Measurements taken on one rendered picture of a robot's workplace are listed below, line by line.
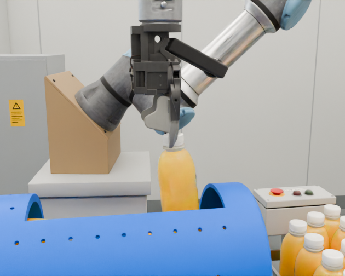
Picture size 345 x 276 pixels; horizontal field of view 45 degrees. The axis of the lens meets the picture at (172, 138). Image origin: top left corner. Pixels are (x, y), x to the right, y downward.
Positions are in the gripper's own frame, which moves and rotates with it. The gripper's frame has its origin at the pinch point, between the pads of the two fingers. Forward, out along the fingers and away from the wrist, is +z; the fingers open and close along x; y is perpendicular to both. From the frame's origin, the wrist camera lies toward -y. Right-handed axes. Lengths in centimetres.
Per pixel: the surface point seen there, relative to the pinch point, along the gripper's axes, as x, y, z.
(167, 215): 7.3, 2.1, 11.9
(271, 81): -265, -130, 14
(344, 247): 2.4, -35.0, 23.5
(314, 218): -11.1, -35.7, 23.2
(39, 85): -155, 45, 4
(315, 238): -1.0, -30.4, 22.8
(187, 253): 12.2, -0.4, 16.7
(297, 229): -7.3, -29.6, 23.6
